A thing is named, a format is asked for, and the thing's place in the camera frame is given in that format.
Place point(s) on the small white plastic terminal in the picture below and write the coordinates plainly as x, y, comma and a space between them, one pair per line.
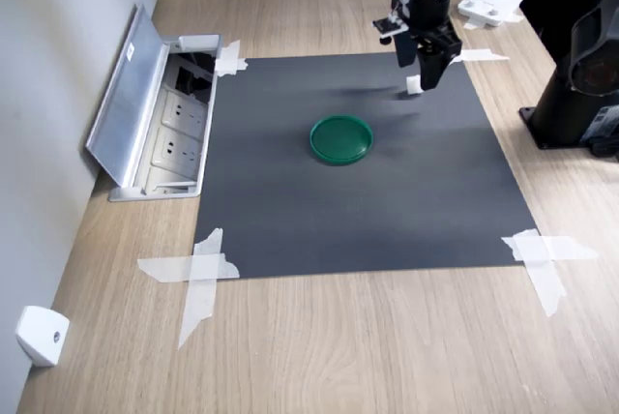
412, 86

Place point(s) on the white power socket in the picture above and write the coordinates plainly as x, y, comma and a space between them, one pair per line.
175, 148
181, 111

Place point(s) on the white tape patch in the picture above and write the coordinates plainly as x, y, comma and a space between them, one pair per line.
541, 249
200, 269
481, 55
228, 58

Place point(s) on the round green plastic lid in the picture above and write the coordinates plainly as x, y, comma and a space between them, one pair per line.
341, 139

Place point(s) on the grey partition wall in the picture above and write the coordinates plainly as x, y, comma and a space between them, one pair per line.
48, 95

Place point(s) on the dark grey table mat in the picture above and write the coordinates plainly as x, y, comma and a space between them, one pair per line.
314, 220

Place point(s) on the small white table bracket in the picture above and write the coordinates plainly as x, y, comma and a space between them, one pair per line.
41, 336

